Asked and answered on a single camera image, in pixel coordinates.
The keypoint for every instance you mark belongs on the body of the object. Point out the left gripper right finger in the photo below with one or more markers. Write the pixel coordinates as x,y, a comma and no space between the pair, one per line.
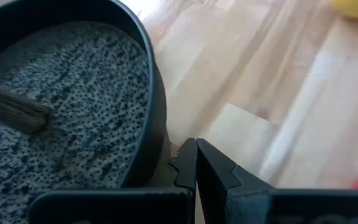
216,186

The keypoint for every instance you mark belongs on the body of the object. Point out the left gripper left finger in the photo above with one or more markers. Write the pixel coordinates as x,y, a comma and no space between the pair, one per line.
154,205

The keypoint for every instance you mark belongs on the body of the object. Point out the yellow plastic lemon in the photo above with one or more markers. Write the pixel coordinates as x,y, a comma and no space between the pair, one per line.
356,7

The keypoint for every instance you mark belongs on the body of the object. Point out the green plant in black pot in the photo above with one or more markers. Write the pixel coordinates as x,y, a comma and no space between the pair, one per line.
82,93

